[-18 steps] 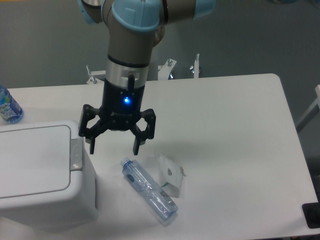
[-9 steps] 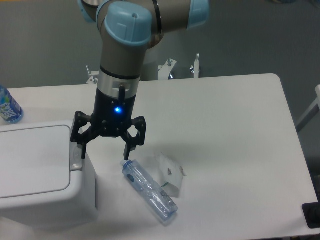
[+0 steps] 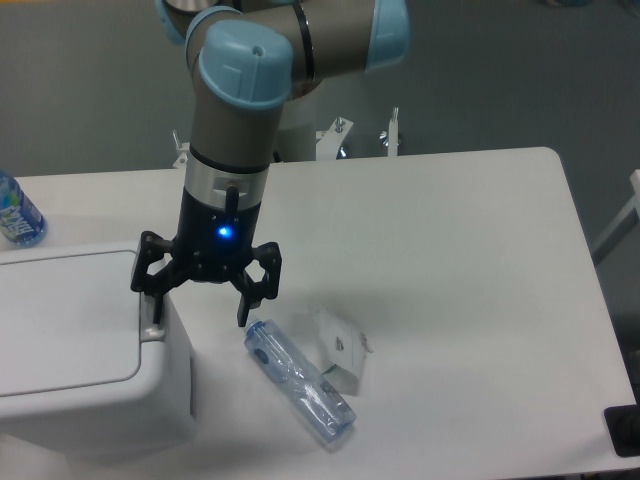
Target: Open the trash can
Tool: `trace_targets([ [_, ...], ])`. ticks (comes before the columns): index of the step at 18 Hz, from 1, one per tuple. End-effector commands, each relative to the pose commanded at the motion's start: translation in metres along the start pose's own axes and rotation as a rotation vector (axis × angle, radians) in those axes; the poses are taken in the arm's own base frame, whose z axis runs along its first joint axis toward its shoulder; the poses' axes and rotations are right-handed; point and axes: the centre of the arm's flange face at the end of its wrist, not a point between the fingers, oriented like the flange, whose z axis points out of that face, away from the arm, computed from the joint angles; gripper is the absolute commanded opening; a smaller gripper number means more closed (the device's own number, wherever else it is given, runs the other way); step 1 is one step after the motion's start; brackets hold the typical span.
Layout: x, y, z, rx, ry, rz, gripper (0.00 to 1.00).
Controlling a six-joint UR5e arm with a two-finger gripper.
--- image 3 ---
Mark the crumpled white paper wrapper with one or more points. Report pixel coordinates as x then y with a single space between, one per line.
344 348

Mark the blue labelled water bottle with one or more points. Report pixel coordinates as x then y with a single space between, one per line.
22 223

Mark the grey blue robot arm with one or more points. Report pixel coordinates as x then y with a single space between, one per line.
244 63

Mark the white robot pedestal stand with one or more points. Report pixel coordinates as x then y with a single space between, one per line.
298 140

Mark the clear empty plastic bottle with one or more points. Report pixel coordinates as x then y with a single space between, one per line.
314 398

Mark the black table clamp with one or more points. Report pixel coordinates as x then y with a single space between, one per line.
623 426

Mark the white frame at right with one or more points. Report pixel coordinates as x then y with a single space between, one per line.
620 226

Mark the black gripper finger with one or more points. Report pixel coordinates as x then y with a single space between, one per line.
253 292
152 248

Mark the white plastic trash can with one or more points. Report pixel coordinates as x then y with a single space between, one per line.
86 369

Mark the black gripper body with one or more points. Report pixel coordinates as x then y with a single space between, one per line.
211 246

